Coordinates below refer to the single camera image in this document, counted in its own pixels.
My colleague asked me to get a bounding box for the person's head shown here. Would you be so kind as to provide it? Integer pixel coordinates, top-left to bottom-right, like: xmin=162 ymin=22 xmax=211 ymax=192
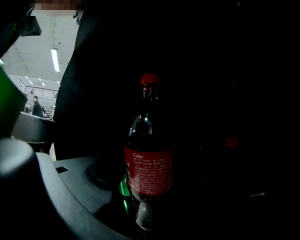
xmin=33 ymin=0 xmax=93 ymax=17

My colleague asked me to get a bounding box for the black head-worn camera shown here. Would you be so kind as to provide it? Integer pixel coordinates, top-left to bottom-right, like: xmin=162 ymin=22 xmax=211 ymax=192
xmin=0 ymin=5 xmax=43 ymax=51

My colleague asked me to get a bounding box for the person's dark jacket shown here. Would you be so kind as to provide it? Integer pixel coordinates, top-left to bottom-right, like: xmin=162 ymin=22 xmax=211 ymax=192
xmin=52 ymin=7 xmax=141 ymax=161

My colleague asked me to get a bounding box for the dark soda bottle red label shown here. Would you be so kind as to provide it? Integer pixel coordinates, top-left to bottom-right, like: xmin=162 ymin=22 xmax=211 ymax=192
xmin=123 ymin=72 xmax=177 ymax=232

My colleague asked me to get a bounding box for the long ceiling light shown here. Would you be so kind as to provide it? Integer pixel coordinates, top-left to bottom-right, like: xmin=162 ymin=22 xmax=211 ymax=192
xmin=50 ymin=48 xmax=61 ymax=73

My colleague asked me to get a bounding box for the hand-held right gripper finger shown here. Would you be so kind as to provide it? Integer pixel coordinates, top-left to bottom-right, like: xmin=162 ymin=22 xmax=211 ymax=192
xmin=0 ymin=58 xmax=37 ymax=180

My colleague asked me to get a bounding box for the grey counter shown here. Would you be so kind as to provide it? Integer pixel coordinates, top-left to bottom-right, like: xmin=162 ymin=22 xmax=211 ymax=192
xmin=11 ymin=110 xmax=56 ymax=144

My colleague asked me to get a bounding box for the green glass bottle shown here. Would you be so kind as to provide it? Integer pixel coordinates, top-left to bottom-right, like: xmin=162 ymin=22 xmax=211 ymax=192
xmin=118 ymin=175 xmax=131 ymax=216

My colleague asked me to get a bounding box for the metal balcony railing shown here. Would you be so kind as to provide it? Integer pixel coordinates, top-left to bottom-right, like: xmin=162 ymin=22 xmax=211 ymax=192
xmin=18 ymin=78 xmax=59 ymax=99

